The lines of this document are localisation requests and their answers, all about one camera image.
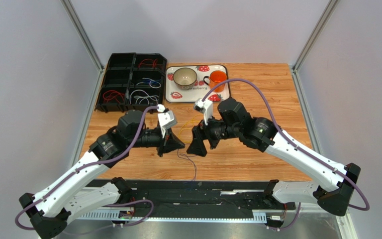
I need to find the beige ceramic bowl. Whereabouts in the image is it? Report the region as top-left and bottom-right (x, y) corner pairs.
(173, 67), (197, 90)

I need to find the black compartment bin organizer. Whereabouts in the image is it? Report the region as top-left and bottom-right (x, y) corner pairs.
(95, 52), (168, 113)

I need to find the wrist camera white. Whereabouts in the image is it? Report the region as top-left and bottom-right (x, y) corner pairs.
(193, 99), (213, 125)
(157, 104), (178, 138)

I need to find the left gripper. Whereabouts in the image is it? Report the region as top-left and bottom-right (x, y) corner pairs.
(128, 125), (185, 157)

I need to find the yellow cable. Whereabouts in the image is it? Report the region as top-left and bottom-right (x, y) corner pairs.
(178, 114), (203, 145)

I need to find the red cable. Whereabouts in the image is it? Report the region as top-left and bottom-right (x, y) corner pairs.
(138, 58), (163, 70)

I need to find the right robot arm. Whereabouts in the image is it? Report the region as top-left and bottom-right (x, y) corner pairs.
(187, 98), (361, 216)

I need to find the strawberry pattern tray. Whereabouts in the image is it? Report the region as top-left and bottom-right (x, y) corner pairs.
(165, 64), (228, 104)

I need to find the orange mug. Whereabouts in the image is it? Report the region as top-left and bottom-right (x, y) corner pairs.
(203, 70), (227, 89)

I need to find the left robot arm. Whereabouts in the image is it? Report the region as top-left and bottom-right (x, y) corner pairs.
(19, 105), (185, 239)

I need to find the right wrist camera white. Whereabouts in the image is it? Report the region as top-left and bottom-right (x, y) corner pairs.
(193, 99), (213, 125)

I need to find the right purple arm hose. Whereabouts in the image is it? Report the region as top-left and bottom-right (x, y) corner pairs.
(201, 78), (371, 212)

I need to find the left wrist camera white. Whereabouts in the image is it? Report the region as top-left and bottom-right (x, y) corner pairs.
(157, 104), (178, 138)

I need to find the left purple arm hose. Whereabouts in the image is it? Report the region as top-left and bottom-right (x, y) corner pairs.
(14, 105), (160, 230)

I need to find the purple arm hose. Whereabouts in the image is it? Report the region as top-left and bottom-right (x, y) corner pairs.
(14, 105), (160, 230)
(201, 78), (371, 212)

